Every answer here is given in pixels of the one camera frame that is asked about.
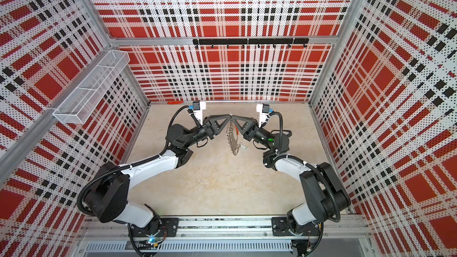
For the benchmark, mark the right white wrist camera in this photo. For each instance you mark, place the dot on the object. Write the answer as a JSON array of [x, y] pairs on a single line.
[[263, 111]]

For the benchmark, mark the white wire mesh basket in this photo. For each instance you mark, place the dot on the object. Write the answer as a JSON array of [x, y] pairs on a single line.
[[82, 101]]

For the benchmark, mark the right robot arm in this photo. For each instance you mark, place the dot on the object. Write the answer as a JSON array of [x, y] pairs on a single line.
[[325, 195]]

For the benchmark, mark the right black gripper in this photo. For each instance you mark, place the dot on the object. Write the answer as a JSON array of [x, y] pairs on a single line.
[[250, 130]]

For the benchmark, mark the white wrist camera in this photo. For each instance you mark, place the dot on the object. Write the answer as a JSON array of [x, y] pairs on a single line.
[[198, 107], [263, 111]]

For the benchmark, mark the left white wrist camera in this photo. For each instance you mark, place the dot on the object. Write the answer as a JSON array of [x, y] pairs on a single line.
[[198, 107]]

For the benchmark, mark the black hook rail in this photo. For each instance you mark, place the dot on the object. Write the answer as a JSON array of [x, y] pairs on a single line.
[[251, 41]]

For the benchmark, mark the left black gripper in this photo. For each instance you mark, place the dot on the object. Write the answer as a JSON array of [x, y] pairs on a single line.
[[210, 126]]

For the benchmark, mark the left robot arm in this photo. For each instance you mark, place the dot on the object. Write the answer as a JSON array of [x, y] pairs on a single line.
[[106, 197]]

